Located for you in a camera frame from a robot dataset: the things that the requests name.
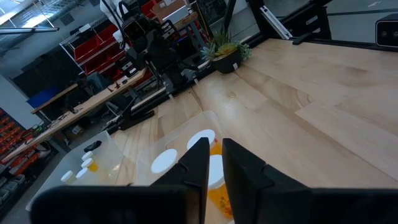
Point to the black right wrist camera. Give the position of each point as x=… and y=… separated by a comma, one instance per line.
x=133, y=30

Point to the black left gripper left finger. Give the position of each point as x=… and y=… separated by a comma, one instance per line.
x=192, y=168

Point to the black frame clamp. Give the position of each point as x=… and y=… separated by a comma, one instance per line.
x=306, y=38

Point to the silver aluminium rail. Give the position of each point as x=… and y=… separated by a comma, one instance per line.
x=275, y=21

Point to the cardboard box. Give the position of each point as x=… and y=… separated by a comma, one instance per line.
x=169, y=9

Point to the black aluminium table frame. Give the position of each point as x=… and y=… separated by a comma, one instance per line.
x=136, y=116

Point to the blue bin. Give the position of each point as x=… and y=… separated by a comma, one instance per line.
x=42, y=98

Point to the long wooden workbench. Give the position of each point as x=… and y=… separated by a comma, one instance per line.
x=77, y=109

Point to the potted succulent plant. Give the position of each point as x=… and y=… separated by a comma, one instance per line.
x=225, y=57

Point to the rack of orange bins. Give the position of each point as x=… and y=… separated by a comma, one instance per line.
x=15, y=143

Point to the black table-level camera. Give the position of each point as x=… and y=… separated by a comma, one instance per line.
x=387, y=31

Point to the clear plastic bin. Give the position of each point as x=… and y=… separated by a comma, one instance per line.
x=186, y=124
x=105, y=149

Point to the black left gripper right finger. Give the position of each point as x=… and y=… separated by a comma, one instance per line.
x=248, y=186

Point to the small pale yellow pill bottle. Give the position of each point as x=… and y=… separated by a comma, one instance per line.
x=81, y=173
x=67, y=176
x=87, y=155

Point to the shelf with red bins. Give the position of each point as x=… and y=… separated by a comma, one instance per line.
x=96, y=46

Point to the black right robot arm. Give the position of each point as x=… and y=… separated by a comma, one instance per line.
x=182, y=54

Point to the small orange pill bottle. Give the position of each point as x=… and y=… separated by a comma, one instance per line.
x=88, y=163

